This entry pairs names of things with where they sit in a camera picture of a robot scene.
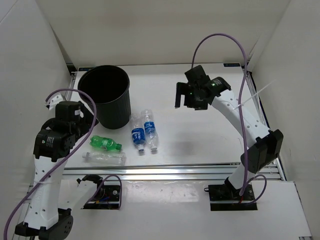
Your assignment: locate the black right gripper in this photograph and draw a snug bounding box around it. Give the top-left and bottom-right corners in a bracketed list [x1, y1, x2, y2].
[175, 82, 209, 111]

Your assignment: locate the green plastic bottle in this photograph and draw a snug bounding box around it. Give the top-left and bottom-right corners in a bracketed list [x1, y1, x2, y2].
[90, 135, 122, 152]

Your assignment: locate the clear bottle small blue label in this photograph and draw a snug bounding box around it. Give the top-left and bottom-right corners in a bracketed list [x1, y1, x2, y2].
[141, 109, 159, 153]

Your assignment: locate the clear bottle large blue label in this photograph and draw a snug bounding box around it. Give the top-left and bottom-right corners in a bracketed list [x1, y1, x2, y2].
[129, 113, 146, 154]

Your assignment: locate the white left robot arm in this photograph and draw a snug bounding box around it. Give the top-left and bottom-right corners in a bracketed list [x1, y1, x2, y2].
[14, 101, 98, 239]

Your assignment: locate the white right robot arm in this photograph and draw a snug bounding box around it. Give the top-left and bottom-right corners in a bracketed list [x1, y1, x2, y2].
[175, 65, 284, 200]

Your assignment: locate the black ribbed plastic bin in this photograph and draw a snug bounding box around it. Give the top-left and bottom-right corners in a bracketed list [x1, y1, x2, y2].
[77, 65, 131, 130]

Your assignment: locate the clear crushed plastic bottle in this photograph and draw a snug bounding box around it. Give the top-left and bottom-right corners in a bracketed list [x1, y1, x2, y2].
[82, 152, 127, 166]

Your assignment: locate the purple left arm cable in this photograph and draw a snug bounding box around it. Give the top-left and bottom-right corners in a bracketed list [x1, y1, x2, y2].
[3, 88, 123, 240]

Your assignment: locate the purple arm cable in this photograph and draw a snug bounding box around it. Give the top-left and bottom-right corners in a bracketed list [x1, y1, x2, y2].
[3, 88, 123, 240]
[191, 33, 267, 207]

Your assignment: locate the white cable tie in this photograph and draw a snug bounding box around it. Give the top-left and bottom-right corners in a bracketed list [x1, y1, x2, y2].
[232, 79, 278, 111]

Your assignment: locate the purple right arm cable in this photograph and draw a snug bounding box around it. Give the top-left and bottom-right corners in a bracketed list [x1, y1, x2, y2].
[191, 33, 267, 207]

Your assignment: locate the silver aluminium frame rail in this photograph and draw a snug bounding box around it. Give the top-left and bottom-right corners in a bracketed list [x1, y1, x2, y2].
[62, 162, 282, 181]

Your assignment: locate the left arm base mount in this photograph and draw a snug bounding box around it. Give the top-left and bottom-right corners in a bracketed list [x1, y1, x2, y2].
[82, 183, 121, 210]

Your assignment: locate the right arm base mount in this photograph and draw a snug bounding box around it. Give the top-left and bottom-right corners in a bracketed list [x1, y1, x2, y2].
[203, 184, 258, 212]

